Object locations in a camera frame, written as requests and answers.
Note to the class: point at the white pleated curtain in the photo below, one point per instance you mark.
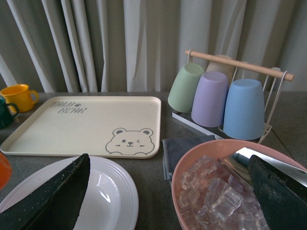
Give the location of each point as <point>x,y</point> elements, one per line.
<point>139,45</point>

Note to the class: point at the orange mandarin fruit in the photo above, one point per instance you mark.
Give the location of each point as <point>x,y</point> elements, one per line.
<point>5,171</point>

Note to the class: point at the pink bowl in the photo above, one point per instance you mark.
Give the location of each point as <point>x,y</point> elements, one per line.
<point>217,149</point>

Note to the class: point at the yellow mug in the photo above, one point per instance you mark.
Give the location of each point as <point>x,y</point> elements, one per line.
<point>20,94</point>

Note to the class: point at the lilac cup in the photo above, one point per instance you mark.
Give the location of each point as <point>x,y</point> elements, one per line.
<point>210,98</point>

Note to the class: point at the light green cup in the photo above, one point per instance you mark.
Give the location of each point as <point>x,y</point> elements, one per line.
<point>181,96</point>

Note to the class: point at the beige cup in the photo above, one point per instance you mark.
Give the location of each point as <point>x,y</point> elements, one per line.
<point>228,70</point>

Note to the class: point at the cream bear serving tray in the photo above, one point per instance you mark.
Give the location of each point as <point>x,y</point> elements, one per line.
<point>106,126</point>

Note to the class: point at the metal scoop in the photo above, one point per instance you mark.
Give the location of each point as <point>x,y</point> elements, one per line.
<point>237,165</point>

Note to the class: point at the dark green mug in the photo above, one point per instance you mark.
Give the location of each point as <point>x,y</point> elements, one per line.
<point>6,117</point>

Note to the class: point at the white ridged deep plate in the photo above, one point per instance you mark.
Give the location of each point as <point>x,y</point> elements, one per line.
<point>111,201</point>

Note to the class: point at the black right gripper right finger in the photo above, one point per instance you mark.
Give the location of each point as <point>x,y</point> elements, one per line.
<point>282,199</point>

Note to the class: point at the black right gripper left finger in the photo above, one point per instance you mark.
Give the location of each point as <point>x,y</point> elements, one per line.
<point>55,205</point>

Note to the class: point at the grey folded cloth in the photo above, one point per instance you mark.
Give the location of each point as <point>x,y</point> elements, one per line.
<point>175,148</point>

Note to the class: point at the clear plastic ice cubes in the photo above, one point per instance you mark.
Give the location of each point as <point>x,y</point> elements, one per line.
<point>212,199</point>

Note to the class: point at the blue cup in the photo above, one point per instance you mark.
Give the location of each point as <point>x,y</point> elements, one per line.
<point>244,110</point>

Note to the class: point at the white wire cup rack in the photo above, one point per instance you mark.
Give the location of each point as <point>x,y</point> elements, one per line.
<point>278,76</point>

